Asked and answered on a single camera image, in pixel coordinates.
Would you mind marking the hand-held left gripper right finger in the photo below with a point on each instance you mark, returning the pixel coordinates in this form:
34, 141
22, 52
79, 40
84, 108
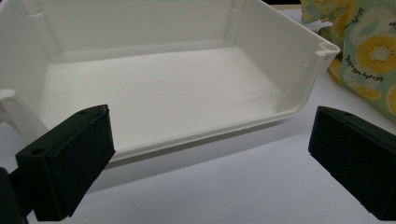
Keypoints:
358, 155

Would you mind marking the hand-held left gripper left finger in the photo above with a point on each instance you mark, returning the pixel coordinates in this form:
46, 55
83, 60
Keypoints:
65, 165

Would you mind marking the white plastic storage bin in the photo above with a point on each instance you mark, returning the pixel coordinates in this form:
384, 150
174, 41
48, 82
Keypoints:
155, 93

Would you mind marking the lemon print bag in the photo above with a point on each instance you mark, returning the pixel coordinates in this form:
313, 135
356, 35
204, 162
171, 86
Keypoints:
373, 53

